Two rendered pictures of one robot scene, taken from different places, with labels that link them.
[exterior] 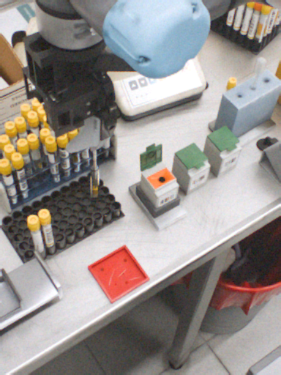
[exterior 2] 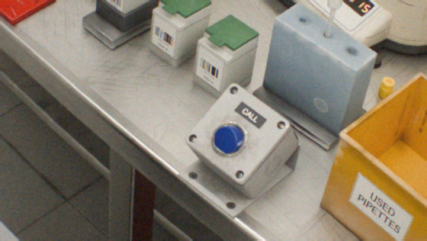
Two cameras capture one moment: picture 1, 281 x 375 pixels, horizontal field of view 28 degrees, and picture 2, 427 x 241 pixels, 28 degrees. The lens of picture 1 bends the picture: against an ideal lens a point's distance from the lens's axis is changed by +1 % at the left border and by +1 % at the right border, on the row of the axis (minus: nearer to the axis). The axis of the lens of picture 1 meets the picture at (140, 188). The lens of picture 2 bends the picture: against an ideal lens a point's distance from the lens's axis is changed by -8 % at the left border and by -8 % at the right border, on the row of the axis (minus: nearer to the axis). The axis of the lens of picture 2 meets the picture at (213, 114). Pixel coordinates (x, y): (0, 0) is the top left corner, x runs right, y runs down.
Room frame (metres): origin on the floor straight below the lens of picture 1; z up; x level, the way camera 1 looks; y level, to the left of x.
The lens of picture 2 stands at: (0.40, -0.80, 1.52)
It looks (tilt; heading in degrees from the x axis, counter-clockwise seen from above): 45 degrees down; 76
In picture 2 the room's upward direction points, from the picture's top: 9 degrees clockwise
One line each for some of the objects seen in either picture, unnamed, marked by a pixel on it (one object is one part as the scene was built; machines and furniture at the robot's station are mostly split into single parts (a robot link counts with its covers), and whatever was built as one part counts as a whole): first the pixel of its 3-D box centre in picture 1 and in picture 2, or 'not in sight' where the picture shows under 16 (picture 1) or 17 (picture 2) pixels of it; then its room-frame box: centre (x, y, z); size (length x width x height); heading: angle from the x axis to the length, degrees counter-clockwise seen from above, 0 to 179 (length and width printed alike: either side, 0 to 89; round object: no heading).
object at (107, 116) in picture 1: (100, 111); not in sight; (0.45, 0.06, 1.13); 0.05 x 0.02 x 0.09; 39
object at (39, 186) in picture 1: (48, 152); not in sight; (0.54, 0.15, 0.91); 0.20 x 0.10 x 0.07; 128
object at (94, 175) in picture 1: (94, 185); not in sight; (0.48, 0.07, 0.93); 0.01 x 0.01 x 0.10; 39
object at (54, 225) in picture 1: (61, 202); not in sight; (0.44, 0.12, 0.93); 0.17 x 0.09 x 0.11; 129
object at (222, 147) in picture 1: (221, 151); (226, 56); (0.58, -0.13, 0.91); 0.05 x 0.04 x 0.07; 38
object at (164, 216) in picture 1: (157, 198); (127, 9); (0.49, -0.03, 0.89); 0.09 x 0.05 x 0.04; 37
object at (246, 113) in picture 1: (246, 108); (318, 72); (0.66, -0.17, 0.92); 0.10 x 0.07 x 0.10; 130
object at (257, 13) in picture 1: (254, 23); not in sight; (0.87, -0.19, 0.93); 0.02 x 0.02 x 0.11
